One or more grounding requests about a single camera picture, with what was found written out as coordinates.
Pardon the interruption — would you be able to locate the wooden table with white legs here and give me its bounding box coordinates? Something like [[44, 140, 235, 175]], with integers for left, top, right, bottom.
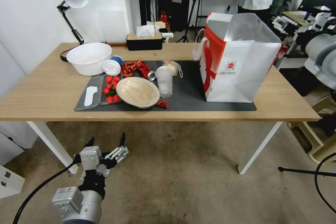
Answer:
[[0, 42, 321, 175]]

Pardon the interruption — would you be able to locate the clear bag with bun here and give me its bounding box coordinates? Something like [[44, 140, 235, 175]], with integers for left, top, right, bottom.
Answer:
[[161, 60, 184, 78]]

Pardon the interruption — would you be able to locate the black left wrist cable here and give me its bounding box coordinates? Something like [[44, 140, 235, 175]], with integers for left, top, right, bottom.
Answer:
[[12, 155, 81, 224]]

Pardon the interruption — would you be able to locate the clear plastic clamshell tray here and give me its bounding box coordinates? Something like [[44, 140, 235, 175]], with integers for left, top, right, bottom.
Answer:
[[74, 75, 123, 112]]

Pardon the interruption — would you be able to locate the white plastic spoon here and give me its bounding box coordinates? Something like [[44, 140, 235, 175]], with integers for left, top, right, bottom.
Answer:
[[84, 85, 98, 107]]

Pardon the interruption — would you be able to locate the blue paper cup white lid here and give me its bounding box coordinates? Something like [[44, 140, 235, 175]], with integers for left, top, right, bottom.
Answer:
[[103, 55, 123, 76]]

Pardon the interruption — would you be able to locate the white tissue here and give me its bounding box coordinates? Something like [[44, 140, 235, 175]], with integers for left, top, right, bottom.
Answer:
[[136, 24, 156, 37]]

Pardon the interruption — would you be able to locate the black floor cable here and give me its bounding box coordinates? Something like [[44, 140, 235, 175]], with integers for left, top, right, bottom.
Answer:
[[314, 152, 336, 216]]

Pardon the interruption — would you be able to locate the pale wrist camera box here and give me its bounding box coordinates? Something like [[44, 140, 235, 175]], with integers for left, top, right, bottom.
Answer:
[[79, 146, 102, 175]]

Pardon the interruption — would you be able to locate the white cabinet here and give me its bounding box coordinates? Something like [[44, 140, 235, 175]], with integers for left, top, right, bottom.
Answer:
[[0, 121, 39, 199]]

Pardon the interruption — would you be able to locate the black tripod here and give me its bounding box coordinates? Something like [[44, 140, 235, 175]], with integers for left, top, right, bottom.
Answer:
[[175, 0, 208, 43]]

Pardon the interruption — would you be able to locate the red white food delivery bag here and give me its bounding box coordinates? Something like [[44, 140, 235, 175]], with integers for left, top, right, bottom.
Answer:
[[192, 12, 285, 103]]

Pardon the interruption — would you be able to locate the beige paper bowl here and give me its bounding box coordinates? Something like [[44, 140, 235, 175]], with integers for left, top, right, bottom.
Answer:
[[115, 77, 160, 109]]

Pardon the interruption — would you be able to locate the clear plastic cup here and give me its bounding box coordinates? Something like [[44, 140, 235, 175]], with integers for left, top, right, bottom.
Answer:
[[155, 66, 174, 99]]

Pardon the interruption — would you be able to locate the black tissue box wooden lid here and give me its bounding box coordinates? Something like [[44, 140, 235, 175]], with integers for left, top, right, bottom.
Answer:
[[126, 33, 163, 51]]

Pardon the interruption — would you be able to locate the dark grey table mat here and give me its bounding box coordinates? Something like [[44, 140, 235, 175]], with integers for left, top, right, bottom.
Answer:
[[74, 60, 257, 112]]

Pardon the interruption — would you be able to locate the beige plastic stool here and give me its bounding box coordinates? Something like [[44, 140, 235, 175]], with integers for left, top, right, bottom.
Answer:
[[287, 97, 336, 165]]

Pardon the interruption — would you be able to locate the white plastic basin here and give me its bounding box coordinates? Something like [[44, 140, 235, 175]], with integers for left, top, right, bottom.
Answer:
[[66, 42, 113, 76]]

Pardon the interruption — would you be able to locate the black stand leg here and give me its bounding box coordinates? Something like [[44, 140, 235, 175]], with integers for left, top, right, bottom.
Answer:
[[278, 166, 336, 177]]

